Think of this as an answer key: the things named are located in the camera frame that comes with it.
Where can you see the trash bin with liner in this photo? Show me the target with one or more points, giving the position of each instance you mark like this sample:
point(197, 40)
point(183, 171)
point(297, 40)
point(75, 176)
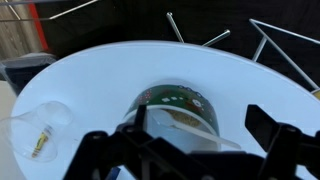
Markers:
point(19, 71)

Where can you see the round white table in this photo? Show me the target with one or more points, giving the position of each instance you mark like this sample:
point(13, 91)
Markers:
point(99, 84)

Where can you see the yellow crayon marker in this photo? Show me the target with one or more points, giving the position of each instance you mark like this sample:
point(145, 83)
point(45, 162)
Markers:
point(41, 142)

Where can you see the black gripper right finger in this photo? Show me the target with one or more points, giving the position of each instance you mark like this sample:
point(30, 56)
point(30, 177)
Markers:
point(286, 146)

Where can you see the clear plastic cup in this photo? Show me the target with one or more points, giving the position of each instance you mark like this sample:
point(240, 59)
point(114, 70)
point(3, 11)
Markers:
point(21, 132)

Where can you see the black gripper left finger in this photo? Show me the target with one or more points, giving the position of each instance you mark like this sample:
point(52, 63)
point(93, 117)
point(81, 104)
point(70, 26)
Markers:
point(98, 152)

